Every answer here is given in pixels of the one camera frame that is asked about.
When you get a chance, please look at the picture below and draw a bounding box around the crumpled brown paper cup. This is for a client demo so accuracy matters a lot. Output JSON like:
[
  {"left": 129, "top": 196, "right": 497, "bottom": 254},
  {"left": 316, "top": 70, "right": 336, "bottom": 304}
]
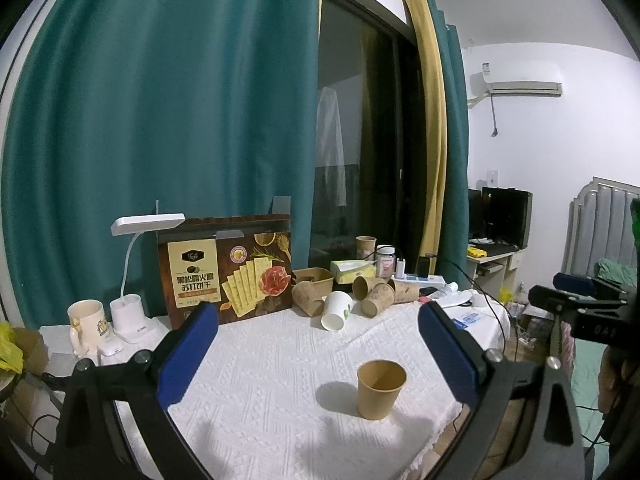
[{"left": 292, "top": 282, "right": 326, "bottom": 317}]

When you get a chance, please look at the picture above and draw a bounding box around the wide teal curtain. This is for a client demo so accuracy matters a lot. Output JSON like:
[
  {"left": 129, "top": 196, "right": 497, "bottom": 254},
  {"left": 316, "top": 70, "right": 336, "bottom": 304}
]
[{"left": 1, "top": 0, "right": 323, "bottom": 331}]

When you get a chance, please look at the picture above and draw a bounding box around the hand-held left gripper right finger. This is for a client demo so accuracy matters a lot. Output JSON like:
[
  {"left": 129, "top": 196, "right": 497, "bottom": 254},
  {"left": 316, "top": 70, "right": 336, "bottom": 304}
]
[{"left": 418, "top": 300, "right": 587, "bottom": 480}]

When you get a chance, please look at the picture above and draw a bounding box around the person's right hand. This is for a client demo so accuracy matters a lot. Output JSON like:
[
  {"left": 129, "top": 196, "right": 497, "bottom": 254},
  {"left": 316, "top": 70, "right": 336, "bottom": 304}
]
[{"left": 601, "top": 344, "right": 640, "bottom": 417}]

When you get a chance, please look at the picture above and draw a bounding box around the white lidded jar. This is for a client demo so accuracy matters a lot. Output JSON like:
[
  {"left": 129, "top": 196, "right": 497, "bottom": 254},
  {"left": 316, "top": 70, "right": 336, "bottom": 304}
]
[{"left": 375, "top": 244, "right": 396, "bottom": 278}]

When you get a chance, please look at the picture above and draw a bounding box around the white desk lamp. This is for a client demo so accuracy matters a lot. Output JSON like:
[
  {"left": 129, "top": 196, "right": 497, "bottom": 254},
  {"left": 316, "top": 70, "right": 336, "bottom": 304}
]
[{"left": 110, "top": 213, "right": 186, "bottom": 344}]

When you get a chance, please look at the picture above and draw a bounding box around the white cartoon mug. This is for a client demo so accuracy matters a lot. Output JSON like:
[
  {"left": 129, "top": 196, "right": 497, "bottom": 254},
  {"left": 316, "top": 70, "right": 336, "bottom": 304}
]
[{"left": 67, "top": 299, "right": 111, "bottom": 358}]

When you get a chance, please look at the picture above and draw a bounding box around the yellow plastic bag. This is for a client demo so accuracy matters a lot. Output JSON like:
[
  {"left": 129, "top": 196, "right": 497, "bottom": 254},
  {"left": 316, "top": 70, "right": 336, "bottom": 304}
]
[{"left": 0, "top": 321, "right": 25, "bottom": 375}]

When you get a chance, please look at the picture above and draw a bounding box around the brown printed paper cup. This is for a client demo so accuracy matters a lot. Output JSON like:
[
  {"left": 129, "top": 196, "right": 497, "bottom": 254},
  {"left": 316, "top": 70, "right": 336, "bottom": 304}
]
[
  {"left": 361, "top": 283, "right": 396, "bottom": 319},
  {"left": 352, "top": 275, "right": 386, "bottom": 302},
  {"left": 388, "top": 279, "right": 421, "bottom": 305}
]

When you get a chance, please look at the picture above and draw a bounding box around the white air conditioner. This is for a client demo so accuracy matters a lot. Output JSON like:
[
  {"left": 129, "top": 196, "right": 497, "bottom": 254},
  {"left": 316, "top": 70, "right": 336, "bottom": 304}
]
[{"left": 482, "top": 61, "right": 564, "bottom": 97}]

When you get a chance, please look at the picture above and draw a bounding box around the narrow teal curtain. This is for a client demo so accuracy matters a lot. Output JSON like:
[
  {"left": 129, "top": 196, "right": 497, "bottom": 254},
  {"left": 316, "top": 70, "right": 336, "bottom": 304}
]
[{"left": 426, "top": 0, "right": 471, "bottom": 286}]

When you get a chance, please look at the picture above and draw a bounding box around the brown cracker box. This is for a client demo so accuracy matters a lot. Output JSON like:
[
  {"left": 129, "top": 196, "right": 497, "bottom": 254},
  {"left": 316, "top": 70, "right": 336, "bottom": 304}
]
[{"left": 157, "top": 213, "right": 293, "bottom": 330}]

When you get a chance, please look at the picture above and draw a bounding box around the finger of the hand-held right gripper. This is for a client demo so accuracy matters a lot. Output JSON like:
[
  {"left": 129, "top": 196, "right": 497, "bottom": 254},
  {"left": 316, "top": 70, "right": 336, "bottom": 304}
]
[
  {"left": 552, "top": 272, "right": 623, "bottom": 297},
  {"left": 528, "top": 284, "right": 583, "bottom": 313}
]

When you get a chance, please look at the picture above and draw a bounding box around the white hanging garment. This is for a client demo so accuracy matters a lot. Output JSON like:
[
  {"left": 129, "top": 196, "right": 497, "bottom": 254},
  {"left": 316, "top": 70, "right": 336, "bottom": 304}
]
[{"left": 315, "top": 86, "right": 349, "bottom": 208}]

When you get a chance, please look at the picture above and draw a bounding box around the green cloth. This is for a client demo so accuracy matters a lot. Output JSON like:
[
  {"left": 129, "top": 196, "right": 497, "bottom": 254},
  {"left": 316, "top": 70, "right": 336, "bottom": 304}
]
[{"left": 595, "top": 258, "right": 632, "bottom": 281}]

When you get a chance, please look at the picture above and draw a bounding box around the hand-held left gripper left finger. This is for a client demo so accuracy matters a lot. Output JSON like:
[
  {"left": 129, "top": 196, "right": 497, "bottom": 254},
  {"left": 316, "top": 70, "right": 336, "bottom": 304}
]
[{"left": 52, "top": 301, "right": 221, "bottom": 480}]

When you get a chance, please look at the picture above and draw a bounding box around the black computer monitor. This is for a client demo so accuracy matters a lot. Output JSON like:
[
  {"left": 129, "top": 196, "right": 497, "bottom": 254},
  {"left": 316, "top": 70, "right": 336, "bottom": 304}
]
[{"left": 480, "top": 186, "right": 534, "bottom": 250}]

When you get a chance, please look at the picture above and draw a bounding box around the white computer desk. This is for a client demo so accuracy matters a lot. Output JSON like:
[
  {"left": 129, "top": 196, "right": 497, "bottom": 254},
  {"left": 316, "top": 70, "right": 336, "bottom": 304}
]
[{"left": 467, "top": 240, "right": 526, "bottom": 306}]

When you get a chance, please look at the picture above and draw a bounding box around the glass sliding door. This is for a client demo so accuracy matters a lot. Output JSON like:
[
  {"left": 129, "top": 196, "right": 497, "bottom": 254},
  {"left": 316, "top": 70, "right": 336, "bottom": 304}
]
[{"left": 309, "top": 0, "right": 426, "bottom": 271}]

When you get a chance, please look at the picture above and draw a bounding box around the black cable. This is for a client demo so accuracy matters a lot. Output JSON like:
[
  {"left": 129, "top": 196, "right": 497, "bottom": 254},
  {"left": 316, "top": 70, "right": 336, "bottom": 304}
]
[{"left": 433, "top": 255, "right": 511, "bottom": 351}]

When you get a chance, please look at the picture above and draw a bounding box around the plain brown paper cup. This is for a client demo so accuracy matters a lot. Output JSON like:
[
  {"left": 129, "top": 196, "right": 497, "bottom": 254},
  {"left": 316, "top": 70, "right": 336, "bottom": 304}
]
[{"left": 356, "top": 359, "right": 408, "bottom": 421}]

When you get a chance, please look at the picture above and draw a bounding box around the air conditioner hose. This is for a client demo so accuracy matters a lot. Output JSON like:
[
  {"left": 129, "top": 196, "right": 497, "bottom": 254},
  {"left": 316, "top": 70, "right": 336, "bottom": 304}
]
[{"left": 467, "top": 91, "right": 502, "bottom": 137}]

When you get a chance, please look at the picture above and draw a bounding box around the white paper cup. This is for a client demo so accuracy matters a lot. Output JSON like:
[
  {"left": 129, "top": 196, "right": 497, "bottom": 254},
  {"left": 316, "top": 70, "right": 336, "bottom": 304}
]
[{"left": 320, "top": 290, "right": 354, "bottom": 332}]

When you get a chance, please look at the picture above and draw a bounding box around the white power strip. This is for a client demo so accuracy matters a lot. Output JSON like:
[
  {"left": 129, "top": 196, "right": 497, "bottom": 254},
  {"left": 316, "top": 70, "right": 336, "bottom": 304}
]
[{"left": 391, "top": 273, "right": 446, "bottom": 288}]

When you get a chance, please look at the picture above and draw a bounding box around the yellow curtain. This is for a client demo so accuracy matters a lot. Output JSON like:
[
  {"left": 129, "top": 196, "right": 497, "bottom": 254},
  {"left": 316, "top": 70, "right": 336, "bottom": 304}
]
[{"left": 401, "top": 0, "right": 448, "bottom": 261}]

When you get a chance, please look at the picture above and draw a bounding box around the yellow green tissue box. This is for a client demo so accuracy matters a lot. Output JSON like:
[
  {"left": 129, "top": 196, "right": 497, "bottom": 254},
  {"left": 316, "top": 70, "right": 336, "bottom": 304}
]
[{"left": 330, "top": 259, "right": 377, "bottom": 285}]

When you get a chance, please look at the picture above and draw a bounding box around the brown paper food box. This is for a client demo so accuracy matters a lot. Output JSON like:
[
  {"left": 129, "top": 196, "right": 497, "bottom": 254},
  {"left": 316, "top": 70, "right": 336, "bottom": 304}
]
[{"left": 291, "top": 267, "right": 335, "bottom": 297}]

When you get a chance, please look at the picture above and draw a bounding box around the cardboard box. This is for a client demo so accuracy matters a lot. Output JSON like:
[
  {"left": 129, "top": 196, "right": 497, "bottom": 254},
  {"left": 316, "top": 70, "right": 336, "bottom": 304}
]
[{"left": 10, "top": 327, "right": 51, "bottom": 411}]

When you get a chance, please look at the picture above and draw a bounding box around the grey padded headboard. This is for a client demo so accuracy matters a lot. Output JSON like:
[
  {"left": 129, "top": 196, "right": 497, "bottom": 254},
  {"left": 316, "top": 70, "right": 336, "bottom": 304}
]
[{"left": 560, "top": 176, "right": 640, "bottom": 281}]

